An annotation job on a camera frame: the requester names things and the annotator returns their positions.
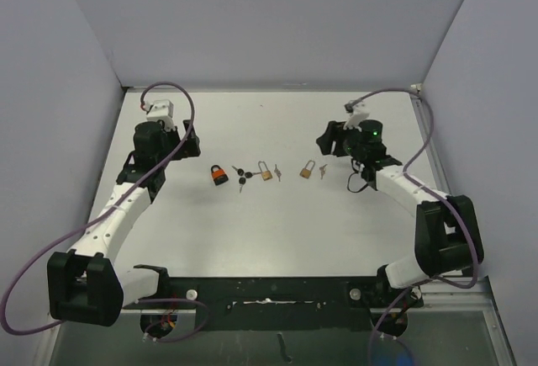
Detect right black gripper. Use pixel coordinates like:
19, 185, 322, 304
317, 119, 366, 162

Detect padlock keys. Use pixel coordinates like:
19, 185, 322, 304
319, 164, 327, 180
274, 164, 282, 182

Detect brass padlock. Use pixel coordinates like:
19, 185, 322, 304
299, 160, 315, 179
258, 161, 273, 181

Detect orange black padlock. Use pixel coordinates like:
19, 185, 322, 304
210, 165, 229, 186

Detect black head keys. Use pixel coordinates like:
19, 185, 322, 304
232, 166, 255, 193

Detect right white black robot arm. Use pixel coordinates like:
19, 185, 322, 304
316, 119, 484, 306

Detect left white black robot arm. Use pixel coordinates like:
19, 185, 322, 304
47, 119, 200, 326

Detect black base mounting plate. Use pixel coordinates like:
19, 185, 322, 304
129, 276, 424, 332

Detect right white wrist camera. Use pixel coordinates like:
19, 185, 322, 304
343, 101, 370, 130

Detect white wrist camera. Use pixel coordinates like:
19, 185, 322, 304
143, 99, 176, 132
343, 101, 370, 130

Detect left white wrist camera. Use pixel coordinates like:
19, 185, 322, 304
143, 99, 176, 132

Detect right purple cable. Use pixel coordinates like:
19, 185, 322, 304
348, 87, 483, 289

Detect purple cable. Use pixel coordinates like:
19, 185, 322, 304
348, 87, 483, 289
0, 82, 197, 337

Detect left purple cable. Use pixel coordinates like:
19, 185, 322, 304
0, 82, 197, 337

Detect aluminium frame rail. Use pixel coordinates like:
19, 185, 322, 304
409, 83, 516, 366

